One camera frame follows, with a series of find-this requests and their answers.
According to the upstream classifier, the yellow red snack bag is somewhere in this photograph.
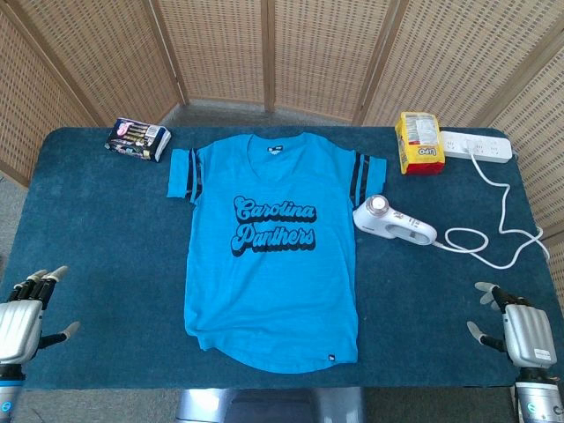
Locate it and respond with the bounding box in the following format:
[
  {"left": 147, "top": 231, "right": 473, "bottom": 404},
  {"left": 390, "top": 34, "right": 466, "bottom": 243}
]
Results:
[{"left": 394, "top": 111, "right": 446, "bottom": 176}]

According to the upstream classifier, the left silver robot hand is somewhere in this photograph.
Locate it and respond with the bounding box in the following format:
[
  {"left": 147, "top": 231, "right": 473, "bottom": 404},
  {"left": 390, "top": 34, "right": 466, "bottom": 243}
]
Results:
[{"left": 0, "top": 265, "right": 82, "bottom": 365}]

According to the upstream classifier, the dark printed pad package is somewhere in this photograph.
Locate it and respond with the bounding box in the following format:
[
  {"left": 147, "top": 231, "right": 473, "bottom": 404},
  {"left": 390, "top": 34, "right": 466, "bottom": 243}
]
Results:
[{"left": 104, "top": 117, "right": 173, "bottom": 164}]

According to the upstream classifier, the white handheld garment steamer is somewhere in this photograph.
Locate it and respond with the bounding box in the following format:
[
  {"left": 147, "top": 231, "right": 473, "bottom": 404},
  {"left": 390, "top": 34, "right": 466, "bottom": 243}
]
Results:
[{"left": 352, "top": 193, "right": 439, "bottom": 248}]

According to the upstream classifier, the white power strip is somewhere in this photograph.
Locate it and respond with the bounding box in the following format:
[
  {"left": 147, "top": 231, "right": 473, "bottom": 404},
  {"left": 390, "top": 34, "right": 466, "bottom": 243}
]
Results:
[{"left": 440, "top": 130, "right": 515, "bottom": 165}]

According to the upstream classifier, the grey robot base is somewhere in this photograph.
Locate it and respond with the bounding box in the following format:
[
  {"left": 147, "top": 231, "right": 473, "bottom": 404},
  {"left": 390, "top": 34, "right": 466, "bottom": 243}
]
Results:
[{"left": 175, "top": 387, "right": 367, "bottom": 423}]

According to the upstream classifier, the blue Carolina Panthers t-shirt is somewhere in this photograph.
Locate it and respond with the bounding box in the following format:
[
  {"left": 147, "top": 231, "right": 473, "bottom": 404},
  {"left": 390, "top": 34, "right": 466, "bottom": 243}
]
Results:
[{"left": 166, "top": 131, "right": 389, "bottom": 375}]

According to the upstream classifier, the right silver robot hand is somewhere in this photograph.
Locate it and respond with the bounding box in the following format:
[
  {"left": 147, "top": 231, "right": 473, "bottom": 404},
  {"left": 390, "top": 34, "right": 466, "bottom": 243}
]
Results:
[{"left": 466, "top": 281, "right": 559, "bottom": 369}]

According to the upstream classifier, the wicker folding screen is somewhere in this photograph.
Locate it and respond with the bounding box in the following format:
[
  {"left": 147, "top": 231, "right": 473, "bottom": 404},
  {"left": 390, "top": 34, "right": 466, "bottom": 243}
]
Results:
[{"left": 0, "top": 0, "right": 564, "bottom": 305}]

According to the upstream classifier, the teal table mat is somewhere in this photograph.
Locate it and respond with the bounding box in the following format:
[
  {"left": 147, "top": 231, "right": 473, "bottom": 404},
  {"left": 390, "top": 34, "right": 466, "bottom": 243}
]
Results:
[{"left": 0, "top": 126, "right": 564, "bottom": 391}]

